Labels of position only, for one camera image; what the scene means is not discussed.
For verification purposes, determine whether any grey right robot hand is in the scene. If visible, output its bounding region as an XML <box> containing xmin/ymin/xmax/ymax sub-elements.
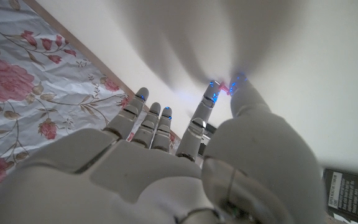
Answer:
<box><xmin>0</xmin><ymin>73</ymin><xmax>328</xmax><ymax>224</ymax></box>

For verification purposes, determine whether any red push pin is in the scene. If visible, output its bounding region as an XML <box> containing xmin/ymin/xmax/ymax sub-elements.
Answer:
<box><xmin>218</xmin><ymin>81</ymin><xmax>231</xmax><ymax>95</ymax></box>

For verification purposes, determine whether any floral backdrop cloth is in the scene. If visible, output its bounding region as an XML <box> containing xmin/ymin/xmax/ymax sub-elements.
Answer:
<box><xmin>0</xmin><ymin>0</ymin><xmax>180</xmax><ymax>206</ymax></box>

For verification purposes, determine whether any black Nitro box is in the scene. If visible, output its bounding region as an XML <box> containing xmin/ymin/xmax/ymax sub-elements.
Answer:
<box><xmin>323</xmin><ymin>167</ymin><xmax>358</xmax><ymax>224</ymax></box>

